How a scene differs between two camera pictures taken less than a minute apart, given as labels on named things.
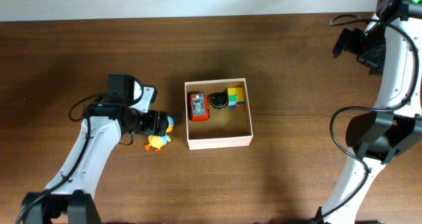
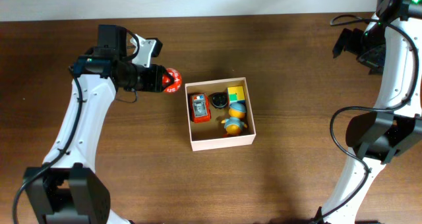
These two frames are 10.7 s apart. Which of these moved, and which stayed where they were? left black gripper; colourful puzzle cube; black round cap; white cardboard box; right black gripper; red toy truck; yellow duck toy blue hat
Moved: left black gripper; yellow duck toy blue hat
Stayed: colourful puzzle cube; right black gripper; white cardboard box; black round cap; red toy truck
